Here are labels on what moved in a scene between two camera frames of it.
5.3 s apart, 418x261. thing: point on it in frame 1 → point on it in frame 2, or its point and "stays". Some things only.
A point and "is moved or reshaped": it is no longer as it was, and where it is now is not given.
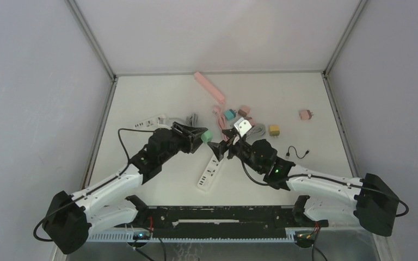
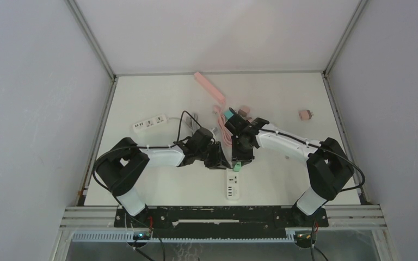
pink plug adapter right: (305, 115) stays
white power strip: (160, 119) stays
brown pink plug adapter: (244, 111) stays
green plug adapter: (207, 136) is moved or reshaped
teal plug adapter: (230, 115) stays
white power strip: (209, 173) → (233, 184)
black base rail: (224, 222) stays
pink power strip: (212, 91) stays
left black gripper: (190, 136) → (219, 161)
